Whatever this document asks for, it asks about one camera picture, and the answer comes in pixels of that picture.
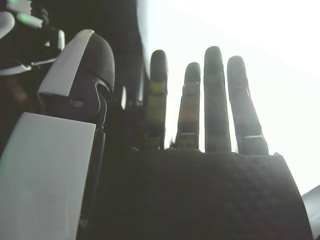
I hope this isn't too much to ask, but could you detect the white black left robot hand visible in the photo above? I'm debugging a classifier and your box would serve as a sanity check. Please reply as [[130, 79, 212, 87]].
[[0, 29, 315, 240]]

